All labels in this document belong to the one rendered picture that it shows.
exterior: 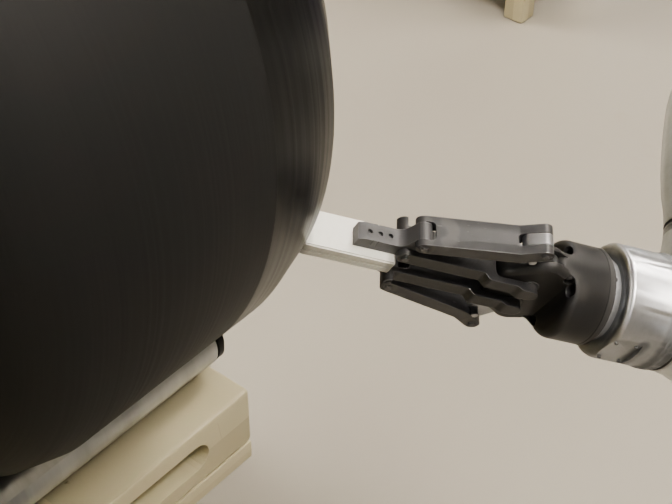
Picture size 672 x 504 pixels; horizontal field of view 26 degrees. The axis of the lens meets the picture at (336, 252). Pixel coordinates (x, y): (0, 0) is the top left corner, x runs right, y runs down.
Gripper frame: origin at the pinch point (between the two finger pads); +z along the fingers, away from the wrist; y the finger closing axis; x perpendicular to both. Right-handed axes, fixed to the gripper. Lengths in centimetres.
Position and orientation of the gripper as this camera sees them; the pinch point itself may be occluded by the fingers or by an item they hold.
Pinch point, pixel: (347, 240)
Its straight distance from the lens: 103.6
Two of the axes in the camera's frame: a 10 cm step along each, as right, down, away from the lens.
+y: -3.8, 4.5, 8.0
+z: -9.2, -2.1, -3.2
